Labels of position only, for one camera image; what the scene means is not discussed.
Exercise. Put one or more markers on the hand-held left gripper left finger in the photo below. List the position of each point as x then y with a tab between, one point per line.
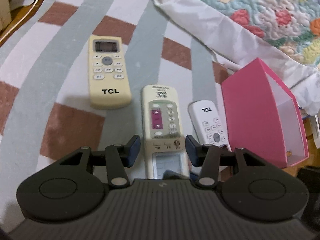
132	150

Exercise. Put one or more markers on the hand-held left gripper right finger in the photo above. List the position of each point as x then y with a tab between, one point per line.
193	151

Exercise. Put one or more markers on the small white remote control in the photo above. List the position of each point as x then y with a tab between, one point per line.
207	120

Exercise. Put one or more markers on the cream remote with magenta buttons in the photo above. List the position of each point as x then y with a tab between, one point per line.
160	105

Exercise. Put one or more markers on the pink box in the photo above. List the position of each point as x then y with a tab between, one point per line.
250	115

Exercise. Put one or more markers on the yellowed remote control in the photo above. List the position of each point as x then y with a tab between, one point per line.
108	85

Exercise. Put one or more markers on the striped grey brown blanket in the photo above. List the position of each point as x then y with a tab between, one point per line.
50	85

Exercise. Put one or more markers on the floral quilted blanket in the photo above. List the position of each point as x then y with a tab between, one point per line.
212	27

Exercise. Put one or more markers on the floral quilt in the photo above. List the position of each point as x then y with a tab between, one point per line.
262	7

